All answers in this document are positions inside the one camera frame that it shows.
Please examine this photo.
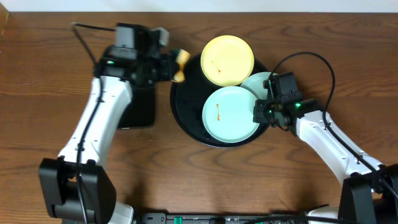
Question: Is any yellow sponge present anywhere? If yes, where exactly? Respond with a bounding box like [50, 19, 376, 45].
[171, 49, 191, 83]

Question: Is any light green plate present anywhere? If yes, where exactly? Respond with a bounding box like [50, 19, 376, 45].
[202, 86, 259, 143]
[240, 72, 271, 100]

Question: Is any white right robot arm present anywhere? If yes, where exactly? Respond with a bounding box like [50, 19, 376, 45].
[254, 100, 397, 223]

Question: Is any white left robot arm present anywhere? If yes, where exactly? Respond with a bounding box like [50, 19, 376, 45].
[39, 23, 181, 223]

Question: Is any black rectangular tray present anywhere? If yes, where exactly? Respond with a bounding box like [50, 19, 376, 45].
[118, 86, 156, 129]

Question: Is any yellow plate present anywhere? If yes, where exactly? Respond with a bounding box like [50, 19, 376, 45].
[200, 35, 254, 86]

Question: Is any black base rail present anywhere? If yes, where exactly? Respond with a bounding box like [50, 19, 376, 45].
[141, 212, 312, 224]

